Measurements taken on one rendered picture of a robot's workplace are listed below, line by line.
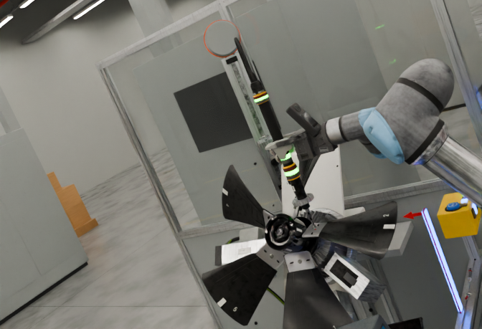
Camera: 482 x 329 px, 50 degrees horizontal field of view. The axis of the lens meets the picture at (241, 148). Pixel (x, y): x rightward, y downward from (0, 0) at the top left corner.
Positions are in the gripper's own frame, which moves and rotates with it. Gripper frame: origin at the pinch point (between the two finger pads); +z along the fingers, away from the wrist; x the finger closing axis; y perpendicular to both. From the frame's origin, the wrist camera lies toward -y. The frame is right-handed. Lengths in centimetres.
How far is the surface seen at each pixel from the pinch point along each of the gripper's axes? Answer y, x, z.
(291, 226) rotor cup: 26.7, -5.0, 1.8
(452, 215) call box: 43, 21, -39
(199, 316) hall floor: 151, 139, 209
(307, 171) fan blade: 14.4, 8.7, -3.3
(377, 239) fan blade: 34.4, -6.2, -24.4
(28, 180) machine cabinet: 13, 259, 517
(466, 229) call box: 49, 21, -42
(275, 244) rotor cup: 30.6, -7.2, 8.7
